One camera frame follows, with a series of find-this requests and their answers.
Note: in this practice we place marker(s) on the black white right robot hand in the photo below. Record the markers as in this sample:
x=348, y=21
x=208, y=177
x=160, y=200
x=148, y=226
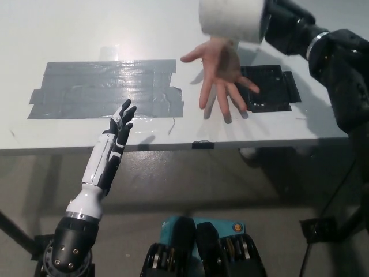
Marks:
x=288, y=26

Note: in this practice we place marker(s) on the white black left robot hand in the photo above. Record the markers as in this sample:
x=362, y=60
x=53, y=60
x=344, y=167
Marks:
x=96, y=173

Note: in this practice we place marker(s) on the bare person hand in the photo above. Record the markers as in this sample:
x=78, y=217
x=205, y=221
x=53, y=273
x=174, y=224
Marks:
x=219, y=66

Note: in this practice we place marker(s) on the white toilet paper roll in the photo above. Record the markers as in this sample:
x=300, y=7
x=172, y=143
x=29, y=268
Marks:
x=230, y=17

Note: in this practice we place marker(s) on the black teal robot body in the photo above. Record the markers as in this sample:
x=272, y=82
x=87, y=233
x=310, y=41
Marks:
x=207, y=254

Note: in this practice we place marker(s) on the black square tape patch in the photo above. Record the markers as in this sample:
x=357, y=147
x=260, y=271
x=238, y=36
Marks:
x=271, y=86

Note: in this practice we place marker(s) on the white shoe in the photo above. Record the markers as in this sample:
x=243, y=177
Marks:
x=248, y=153

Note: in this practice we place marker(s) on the black table leg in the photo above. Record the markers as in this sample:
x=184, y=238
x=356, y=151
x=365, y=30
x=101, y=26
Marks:
x=353, y=225
x=14, y=231

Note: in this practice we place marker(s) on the grey duct tape patch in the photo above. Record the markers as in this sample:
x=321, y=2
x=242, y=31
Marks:
x=101, y=91

